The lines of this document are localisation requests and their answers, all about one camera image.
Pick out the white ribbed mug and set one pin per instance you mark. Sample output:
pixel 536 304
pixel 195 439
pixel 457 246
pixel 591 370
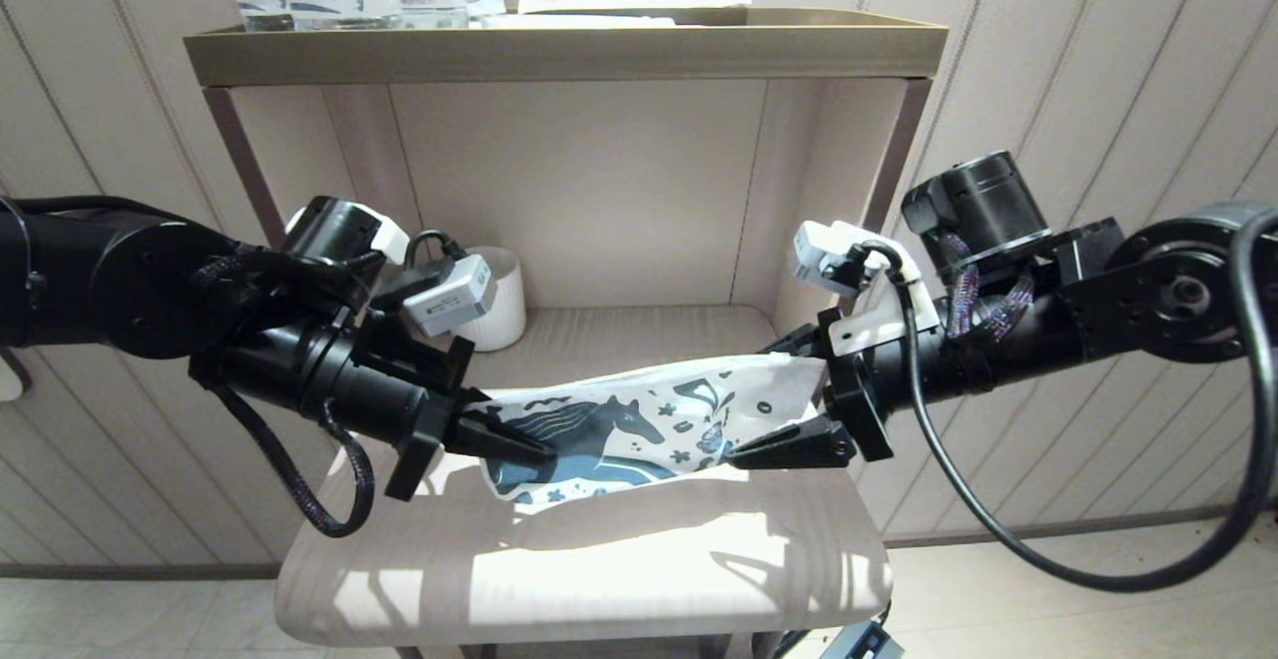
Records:
pixel 504 300

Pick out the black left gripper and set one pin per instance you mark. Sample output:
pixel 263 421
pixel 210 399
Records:
pixel 424 409

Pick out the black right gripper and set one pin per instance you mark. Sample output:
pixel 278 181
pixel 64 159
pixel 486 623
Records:
pixel 854 399

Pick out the white wall fixture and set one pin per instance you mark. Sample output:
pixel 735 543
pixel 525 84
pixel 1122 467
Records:
pixel 10 379

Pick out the light wood open cabinet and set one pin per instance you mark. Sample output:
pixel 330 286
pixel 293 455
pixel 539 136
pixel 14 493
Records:
pixel 599 569

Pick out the blue black floor device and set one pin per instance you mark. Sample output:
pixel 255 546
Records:
pixel 864 641

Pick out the white horse-print pouch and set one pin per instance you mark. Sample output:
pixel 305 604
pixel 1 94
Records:
pixel 639 424

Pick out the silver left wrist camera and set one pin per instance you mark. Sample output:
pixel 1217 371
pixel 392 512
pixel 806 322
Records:
pixel 444 290

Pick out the olive brown tray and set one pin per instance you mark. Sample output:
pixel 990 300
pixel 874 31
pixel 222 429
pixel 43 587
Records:
pixel 559 55

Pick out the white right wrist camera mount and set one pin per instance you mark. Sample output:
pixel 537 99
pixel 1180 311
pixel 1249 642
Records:
pixel 859 270

